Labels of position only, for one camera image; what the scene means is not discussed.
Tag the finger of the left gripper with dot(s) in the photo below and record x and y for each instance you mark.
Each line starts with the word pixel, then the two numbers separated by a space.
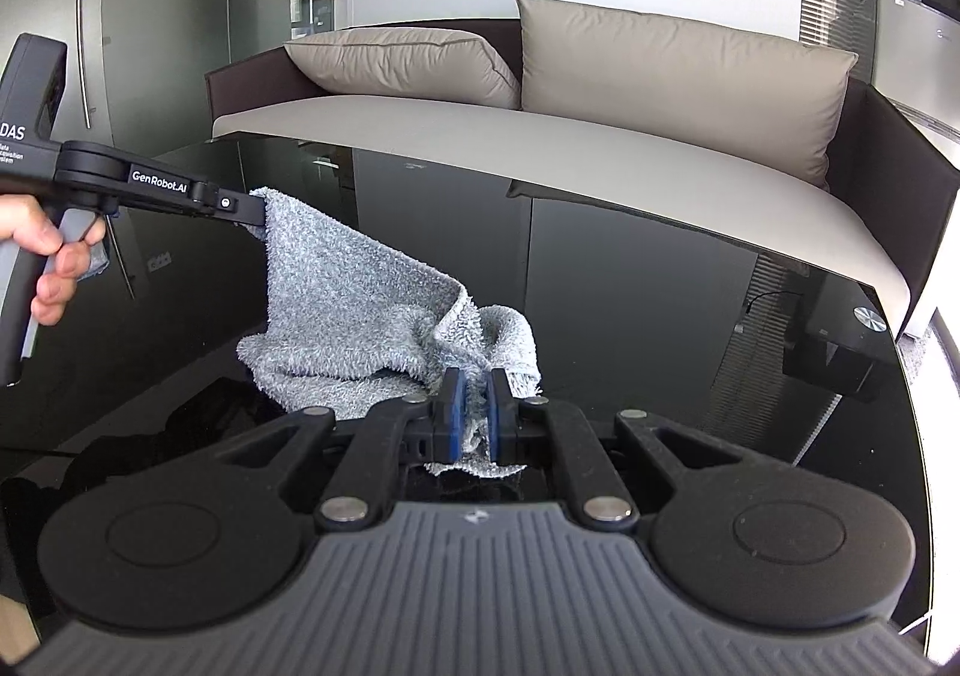
pixel 242 209

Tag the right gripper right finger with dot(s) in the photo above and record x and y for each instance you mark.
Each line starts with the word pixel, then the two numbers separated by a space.
pixel 557 437

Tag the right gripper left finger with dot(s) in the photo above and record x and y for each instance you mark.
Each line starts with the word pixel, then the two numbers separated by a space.
pixel 415 429

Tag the grey terry towel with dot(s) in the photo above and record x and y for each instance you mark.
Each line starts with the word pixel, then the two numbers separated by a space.
pixel 352 322

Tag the person's left hand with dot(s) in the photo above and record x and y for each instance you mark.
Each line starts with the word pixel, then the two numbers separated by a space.
pixel 24 221

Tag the small beige side cushion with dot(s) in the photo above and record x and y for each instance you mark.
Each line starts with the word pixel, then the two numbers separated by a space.
pixel 411 62

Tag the round silver table disc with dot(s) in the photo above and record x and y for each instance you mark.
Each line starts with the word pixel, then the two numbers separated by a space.
pixel 870 319

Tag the dark brown sofa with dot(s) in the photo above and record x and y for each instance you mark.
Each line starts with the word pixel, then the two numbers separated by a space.
pixel 877 216

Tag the large beige back cushion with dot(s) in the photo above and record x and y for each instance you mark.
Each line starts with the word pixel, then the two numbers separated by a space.
pixel 767 99

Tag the silver refrigerator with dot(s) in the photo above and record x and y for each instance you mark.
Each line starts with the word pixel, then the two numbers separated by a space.
pixel 915 63

